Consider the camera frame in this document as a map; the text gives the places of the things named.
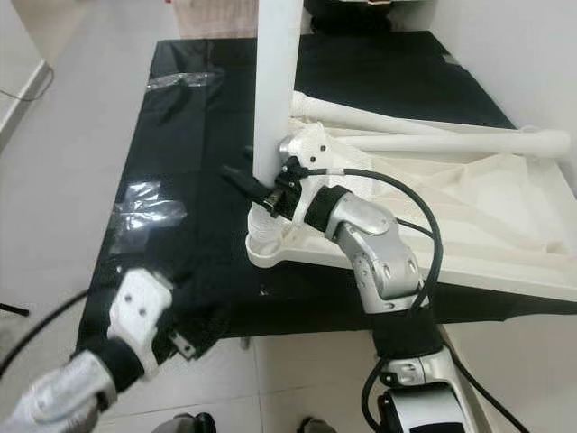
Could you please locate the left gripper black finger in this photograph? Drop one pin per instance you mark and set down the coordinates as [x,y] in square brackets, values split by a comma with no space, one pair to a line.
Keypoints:
[212,325]

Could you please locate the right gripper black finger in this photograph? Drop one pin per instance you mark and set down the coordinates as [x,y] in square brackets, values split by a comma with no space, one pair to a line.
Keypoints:
[250,157]
[246,187]

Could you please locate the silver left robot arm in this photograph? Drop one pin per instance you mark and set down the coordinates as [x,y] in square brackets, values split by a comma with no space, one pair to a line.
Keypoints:
[63,397]

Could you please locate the white plastic children table top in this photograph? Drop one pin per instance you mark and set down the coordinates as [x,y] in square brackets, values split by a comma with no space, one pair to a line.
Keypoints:
[505,225]

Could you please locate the black tablecloth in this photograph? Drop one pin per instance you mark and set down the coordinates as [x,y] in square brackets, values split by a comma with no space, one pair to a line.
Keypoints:
[189,135]

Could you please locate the beige woven mat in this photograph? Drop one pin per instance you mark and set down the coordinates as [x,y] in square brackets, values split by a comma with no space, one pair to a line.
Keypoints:
[216,18]

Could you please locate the robot right leg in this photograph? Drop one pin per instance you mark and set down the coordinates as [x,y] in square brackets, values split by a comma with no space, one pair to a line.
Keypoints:
[315,426]

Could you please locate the black tripod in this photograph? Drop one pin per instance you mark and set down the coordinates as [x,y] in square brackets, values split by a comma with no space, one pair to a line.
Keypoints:
[13,309]

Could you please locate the black round bowl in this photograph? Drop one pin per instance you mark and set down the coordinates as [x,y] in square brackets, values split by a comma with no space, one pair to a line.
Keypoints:
[352,13]

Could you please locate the grey tape piece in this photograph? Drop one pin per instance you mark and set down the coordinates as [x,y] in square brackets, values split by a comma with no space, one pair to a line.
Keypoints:
[451,59]

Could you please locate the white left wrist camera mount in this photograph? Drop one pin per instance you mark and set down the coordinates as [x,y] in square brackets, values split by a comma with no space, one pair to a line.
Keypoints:
[140,302]

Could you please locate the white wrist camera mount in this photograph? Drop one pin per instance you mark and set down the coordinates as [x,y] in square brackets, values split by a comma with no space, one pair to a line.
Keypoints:
[311,144]
[140,302]

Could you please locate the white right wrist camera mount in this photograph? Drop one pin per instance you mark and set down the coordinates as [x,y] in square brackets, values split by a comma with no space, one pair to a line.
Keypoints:
[311,144]

